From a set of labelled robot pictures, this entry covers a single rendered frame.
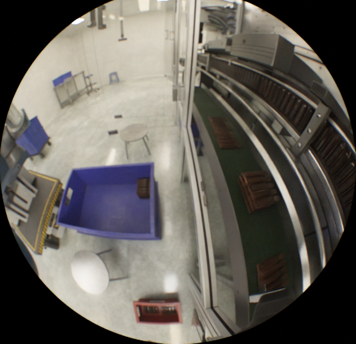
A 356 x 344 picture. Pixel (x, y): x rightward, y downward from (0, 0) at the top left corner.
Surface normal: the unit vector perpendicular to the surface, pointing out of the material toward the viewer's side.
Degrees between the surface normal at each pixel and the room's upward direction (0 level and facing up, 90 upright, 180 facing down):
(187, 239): 0
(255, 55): 90
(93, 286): 0
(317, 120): 90
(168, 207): 0
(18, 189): 90
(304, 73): 90
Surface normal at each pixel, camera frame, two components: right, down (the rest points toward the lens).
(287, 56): 0.07, 0.79
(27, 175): 1.00, 0.07
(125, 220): 0.03, -0.61
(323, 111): -1.00, 0.04
